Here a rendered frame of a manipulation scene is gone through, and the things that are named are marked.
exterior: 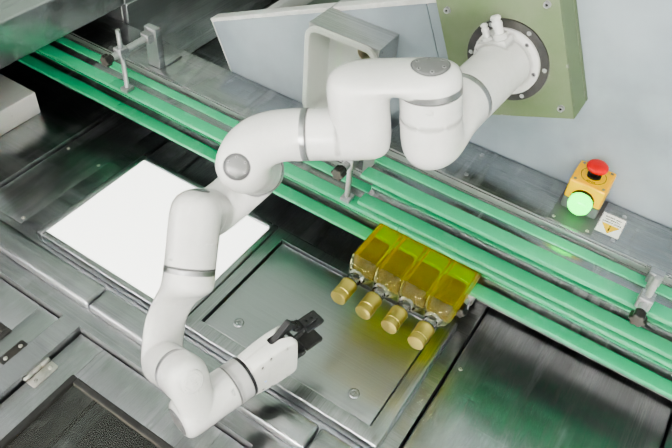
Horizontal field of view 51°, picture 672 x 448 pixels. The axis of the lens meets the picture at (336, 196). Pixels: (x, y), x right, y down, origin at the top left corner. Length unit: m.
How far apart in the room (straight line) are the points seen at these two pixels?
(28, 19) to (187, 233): 0.86
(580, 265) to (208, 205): 0.68
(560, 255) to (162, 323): 0.72
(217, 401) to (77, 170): 0.90
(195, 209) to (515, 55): 0.59
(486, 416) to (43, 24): 1.33
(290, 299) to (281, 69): 0.56
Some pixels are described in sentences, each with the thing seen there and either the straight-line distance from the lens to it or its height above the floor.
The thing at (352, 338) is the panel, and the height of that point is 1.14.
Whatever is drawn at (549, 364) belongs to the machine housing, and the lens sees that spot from 1.58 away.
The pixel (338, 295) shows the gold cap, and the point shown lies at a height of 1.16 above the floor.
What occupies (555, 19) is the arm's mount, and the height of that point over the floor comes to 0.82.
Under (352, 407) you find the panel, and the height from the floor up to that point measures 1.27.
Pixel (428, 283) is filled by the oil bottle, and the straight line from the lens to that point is 1.39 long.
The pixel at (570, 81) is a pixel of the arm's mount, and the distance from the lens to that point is 1.29.
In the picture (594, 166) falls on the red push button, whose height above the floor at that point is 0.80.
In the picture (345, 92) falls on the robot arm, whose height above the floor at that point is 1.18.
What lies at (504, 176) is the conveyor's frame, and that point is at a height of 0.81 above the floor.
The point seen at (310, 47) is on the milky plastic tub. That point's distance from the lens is 1.51.
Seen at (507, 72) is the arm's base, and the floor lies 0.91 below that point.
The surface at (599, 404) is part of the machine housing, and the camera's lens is 1.56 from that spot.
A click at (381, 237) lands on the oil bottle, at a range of 1.45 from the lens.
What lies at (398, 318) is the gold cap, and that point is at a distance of 1.34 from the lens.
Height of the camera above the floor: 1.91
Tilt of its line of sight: 39 degrees down
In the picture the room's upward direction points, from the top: 135 degrees counter-clockwise
